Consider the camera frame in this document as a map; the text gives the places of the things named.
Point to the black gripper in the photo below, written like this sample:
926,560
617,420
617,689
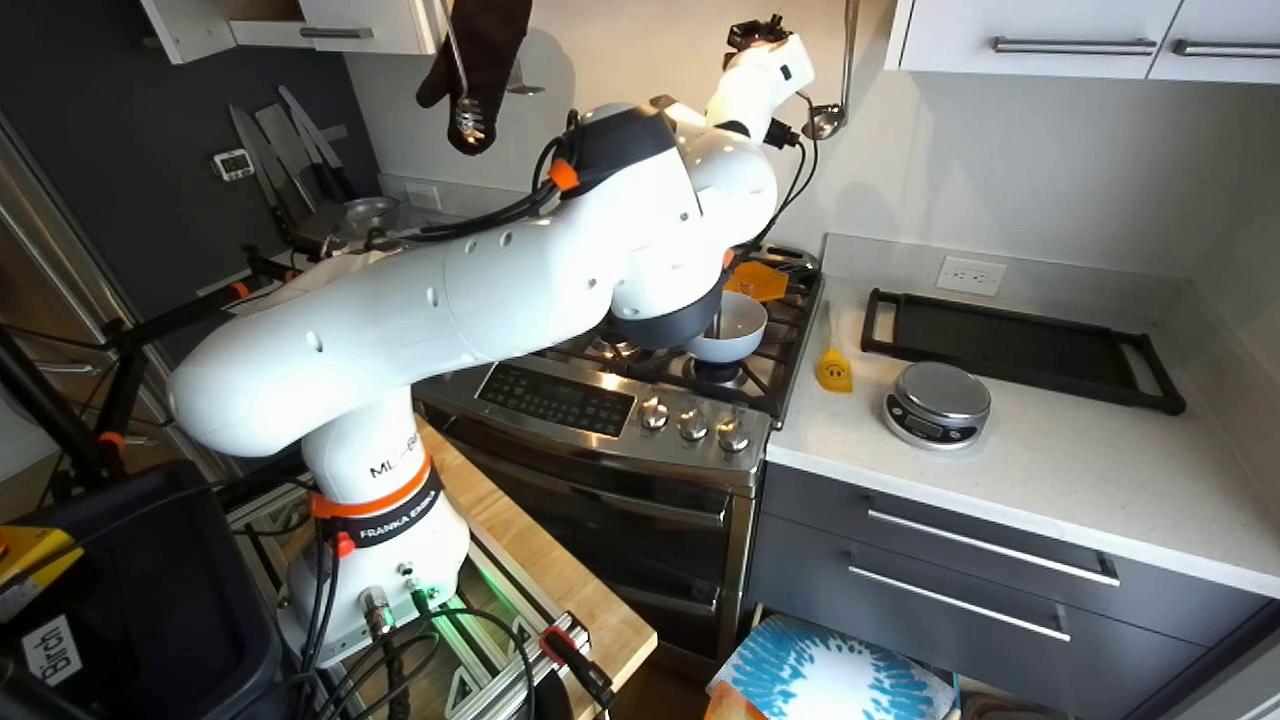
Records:
757,35

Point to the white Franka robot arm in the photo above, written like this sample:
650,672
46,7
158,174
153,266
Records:
464,293

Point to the orange silicone trivet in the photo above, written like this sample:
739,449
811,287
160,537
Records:
761,282

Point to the dark oven mitt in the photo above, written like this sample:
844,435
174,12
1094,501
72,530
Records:
480,53

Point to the white bowl with centre tube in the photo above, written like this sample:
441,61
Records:
741,334

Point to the silver stove knob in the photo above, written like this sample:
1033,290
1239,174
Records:
694,425
655,414
732,438

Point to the black tray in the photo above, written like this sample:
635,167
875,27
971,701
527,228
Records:
1010,346

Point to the stainless steel gas range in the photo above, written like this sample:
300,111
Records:
562,401

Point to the kitchen knife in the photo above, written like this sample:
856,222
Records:
315,132
254,152
285,142

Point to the grey drawer front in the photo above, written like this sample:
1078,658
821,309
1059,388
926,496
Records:
801,573
814,496

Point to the wooden table top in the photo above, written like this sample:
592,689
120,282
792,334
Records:
562,573

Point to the blue white patterned bag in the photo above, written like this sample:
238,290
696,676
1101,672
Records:
827,672

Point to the black tripod stand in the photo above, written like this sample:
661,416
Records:
124,381

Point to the black bin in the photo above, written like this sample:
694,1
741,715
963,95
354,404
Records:
147,602

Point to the yellow black tool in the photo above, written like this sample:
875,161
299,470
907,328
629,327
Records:
33,554

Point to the white wall cabinet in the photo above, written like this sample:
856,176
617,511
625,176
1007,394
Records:
1041,23

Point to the white wall outlet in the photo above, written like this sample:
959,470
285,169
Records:
971,274

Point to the white wall switch plate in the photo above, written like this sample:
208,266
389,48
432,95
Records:
235,167

